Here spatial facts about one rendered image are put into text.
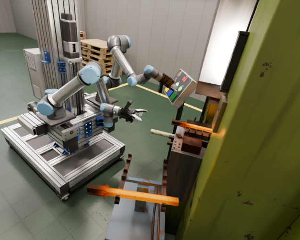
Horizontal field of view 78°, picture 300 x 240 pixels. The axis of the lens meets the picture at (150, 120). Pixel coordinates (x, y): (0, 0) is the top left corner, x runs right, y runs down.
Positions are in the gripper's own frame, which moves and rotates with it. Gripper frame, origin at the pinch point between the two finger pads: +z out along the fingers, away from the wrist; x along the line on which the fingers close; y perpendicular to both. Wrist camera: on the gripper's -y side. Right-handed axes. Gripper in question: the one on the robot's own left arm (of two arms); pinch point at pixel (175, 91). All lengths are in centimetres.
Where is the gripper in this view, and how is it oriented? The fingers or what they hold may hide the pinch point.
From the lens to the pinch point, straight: 172.1
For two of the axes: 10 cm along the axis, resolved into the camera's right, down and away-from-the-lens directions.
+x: -1.8, -5.3, 8.3
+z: 7.9, 4.3, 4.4
